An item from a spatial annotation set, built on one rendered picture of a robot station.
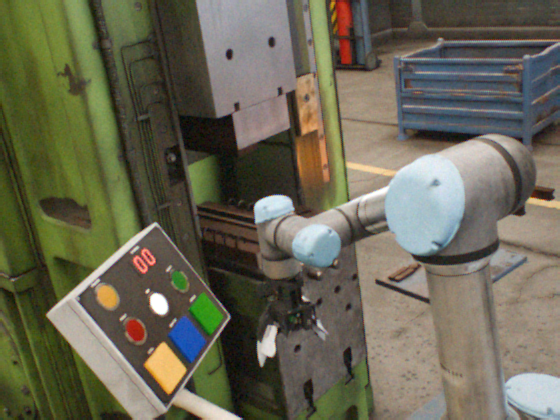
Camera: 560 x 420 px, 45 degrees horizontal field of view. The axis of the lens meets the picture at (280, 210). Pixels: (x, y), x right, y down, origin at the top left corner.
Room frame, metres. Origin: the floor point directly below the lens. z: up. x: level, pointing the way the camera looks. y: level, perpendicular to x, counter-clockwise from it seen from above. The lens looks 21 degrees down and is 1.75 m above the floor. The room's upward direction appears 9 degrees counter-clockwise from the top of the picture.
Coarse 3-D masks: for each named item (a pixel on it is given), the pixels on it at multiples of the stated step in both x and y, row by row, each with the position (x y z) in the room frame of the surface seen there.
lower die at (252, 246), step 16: (224, 208) 2.00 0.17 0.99; (240, 208) 1.98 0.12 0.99; (208, 224) 1.90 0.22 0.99; (224, 224) 1.88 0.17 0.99; (240, 224) 1.84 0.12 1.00; (208, 240) 1.80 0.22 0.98; (240, 240) 1.76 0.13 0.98; (256, 240) 1.72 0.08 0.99; (224, 256) 1.76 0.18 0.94; (240, 256) 1.71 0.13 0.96; (256, 256) 1.66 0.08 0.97
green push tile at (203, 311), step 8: (200, 296) 1.35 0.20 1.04; (192, 304) 1.32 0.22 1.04; (200, 304) 1.33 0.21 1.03; (208, 304) 1.35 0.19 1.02; (192, 312) 1.30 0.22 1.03; (200, 312) 1.31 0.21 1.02; (208, 312) 1.33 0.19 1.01; (216, 312) 1.35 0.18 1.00; (200, 320) 1.29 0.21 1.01; (208, 320) 1.31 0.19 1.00; (216, 320) 1.33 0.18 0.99; (208, 328) 1.29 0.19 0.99
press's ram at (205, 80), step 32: (160, 0) 1.72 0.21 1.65; (192, 0) 1.63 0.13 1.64; (224, 0) 1.69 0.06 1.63; (256, 0) 1.76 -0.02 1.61; (192, 32) 1.65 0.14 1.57; (224, 32) 1.67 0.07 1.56; (256, 32) 1.75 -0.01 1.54; (288, 32) 1.83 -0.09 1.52; (192, 64) 1.66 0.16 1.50; (224, 64) 1.66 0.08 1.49; (256, 64) 1.74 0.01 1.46; (288, 64) 1.82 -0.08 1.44; (192, 96) 1.68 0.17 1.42; (224, 96) 1.65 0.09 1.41; (256, 96) 1.72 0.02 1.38
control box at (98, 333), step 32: (128, 256) 1.29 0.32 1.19; (160, 256) 1.36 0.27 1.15; (96, 288) 1.17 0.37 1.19; (128, 288) 1.23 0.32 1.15; (160, 288) 1.29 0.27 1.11; (192, 288) 1.36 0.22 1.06; (64, 320) 1.12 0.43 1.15; (96, 320) 1.11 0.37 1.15; (128, 320) 1.16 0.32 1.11; (160, 320) 1.22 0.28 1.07; (192, 320) 1.29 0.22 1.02; (224, 320) 1.36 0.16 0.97; (96, 352) 1.11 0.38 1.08; (128, 352) 1.11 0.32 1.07; (128, 384) 1.09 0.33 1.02
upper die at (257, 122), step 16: (240, 112) 1.68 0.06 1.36; (256, 112) 1.72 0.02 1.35; (272, 112) 1.76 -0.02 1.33; (288, 112) 1.80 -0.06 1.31; (192, 128) 1.78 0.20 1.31; (208, 128) 1.73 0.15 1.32; (224, 128) 1.69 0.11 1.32; (240, 128) 1.67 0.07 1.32; (256, 128) 1.71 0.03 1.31; (272, 128) 1.75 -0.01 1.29; (208, 144) 1.74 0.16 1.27; (224, 144) 1.70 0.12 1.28; (240, 144) 1.67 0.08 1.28
